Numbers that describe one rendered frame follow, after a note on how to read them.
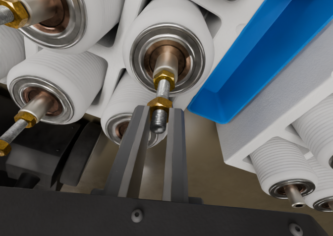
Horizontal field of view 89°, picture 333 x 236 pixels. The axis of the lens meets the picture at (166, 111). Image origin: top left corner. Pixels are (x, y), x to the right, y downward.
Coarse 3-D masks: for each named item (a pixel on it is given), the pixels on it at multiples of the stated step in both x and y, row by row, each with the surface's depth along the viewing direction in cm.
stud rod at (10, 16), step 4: (0, 8) 11; (4, 8) 11; (8, 8) 11; (0, 12) 11; (4, 12) 11; (8, 12) 11; (0, 16) 11; (4, 16) 11; (8, 16) 11; (12, 16) 11; (0, 20) 11; (4, 20) 11; (8, 20) 11; (12, 20) 12; (0, 24) 11
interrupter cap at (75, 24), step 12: (60, 0) 14; (72, 0) 14; (60, 12) 15; (72, 12) 14; (84, 12) 14; (36, 24) 15; (48, 24) 16; (60, 24) 15; (72, 24) 15; (84, 24) 15; (36, 36) 16; (48, 36) 16; (60, 36) 16; (72, 36) 16; (60, 48) 16
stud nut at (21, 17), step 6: (0, 0) 11; (6, 0) 11; (12, 0) 11; (6, 6) 11; (12, 6) 11; (18, 6) 12; (12, 12) 11; (18, 12) 11; (24, 12) 12; (18, 18) 12; (24, 18) 12; (6, 24) 12; (12, 24) 12; (18, 24) 12; (24, 24) 12
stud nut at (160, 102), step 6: (150, 102) 11; (156, 102) 11; (162, 102) 11; (168, 102) 11; (150, 108) 11; (156, 108) 11; (162, 108) 11; (168, 108) 11; (150, 114) 11; (168, 114) 11; (150, 120) 12
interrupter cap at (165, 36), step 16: (144, 32) 15; (160, 32) 15; (176, 32) 15; (192, 32) 15; (144, 48) 16; (160, 48) 16; (176, 48) 16; (192, 48) 16; (144, 64) 17; (192, 64) 17; (144, 80) 18; (192, 80) 18
